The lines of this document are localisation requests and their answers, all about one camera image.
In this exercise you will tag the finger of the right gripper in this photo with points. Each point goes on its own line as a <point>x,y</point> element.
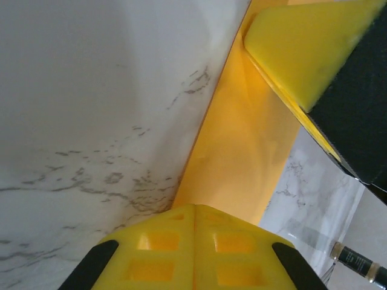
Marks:
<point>320,135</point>
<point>302,48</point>

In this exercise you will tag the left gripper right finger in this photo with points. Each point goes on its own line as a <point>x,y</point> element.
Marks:
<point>236,256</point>

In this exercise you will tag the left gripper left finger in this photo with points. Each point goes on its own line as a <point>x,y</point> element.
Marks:
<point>157,256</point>

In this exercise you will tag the black cylinder with gold bands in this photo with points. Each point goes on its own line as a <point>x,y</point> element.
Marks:
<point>353,261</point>

